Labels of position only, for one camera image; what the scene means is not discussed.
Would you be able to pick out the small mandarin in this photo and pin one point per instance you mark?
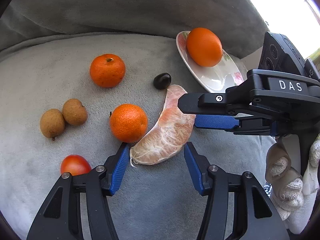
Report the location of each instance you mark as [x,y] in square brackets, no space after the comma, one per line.
[128,122]
[107,71]

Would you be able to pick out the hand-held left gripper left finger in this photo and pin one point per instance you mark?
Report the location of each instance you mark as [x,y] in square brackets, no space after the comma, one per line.
[120,170]

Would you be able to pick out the grey plush pillow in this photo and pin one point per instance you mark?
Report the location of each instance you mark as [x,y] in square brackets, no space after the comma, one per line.
[125,5]

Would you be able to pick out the brown longan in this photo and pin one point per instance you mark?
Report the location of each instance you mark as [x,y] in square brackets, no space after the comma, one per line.
[52,123]
[75,112]

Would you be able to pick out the grey plush cushion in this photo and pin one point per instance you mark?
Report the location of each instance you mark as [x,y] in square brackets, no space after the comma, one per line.
[50,75]

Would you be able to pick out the striped cloth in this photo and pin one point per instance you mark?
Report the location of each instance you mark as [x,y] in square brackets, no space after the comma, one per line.
[268,190]

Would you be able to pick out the dark grape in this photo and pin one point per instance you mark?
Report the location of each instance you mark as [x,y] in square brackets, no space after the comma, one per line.
[162,81]

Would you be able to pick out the red cherry tomato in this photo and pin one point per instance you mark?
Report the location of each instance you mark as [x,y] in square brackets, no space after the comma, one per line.
[75,165]

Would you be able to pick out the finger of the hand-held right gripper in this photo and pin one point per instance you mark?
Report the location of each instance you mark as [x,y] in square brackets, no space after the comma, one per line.
[215,122]
[200,103]

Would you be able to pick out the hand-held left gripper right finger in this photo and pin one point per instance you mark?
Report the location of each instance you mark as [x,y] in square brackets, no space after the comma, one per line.
[193,170]

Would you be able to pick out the person's right hand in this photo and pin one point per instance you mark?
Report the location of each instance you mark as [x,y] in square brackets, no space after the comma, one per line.
[285,192]

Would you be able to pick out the peeled pomelo segment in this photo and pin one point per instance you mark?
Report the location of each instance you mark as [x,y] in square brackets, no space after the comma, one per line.
[165,135]

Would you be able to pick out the white floral plate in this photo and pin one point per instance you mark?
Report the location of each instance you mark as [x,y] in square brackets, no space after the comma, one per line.
[215,77]

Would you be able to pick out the large smooth orange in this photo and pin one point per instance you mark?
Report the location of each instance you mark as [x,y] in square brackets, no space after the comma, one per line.
[203,47]

